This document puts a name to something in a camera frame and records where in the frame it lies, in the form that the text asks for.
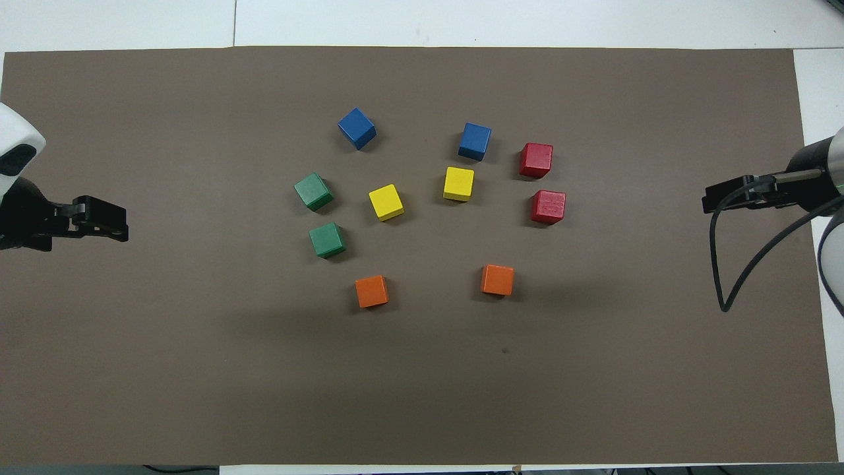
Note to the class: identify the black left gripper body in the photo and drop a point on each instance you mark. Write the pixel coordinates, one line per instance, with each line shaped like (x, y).
(26, 218)

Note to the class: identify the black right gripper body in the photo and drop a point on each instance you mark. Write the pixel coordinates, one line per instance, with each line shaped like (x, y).
(771, 194)

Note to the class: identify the red wooden block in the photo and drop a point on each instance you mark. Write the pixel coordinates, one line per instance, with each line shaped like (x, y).
(548, 206)
(536, 159)

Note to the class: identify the green wooden block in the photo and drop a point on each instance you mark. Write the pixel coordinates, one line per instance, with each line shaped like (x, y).
(327, 240)
(313, 191)

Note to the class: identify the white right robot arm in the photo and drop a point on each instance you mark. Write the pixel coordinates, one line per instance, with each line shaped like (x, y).
(832, 158)

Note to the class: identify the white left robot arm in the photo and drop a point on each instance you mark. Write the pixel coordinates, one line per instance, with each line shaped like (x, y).
(13, 132)

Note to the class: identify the orange wooden block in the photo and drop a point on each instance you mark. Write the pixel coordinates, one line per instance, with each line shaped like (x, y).
(497, 280)
(371, 291)

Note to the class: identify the blue wooden block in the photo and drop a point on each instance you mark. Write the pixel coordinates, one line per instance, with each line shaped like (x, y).
(475, 140)
(357, 128)

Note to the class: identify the yellow wooden block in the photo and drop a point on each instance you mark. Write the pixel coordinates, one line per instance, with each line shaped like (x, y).
(459, 183)
(386, 202)

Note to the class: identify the brown table mat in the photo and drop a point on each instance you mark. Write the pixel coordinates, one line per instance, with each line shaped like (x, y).
(422, 396)

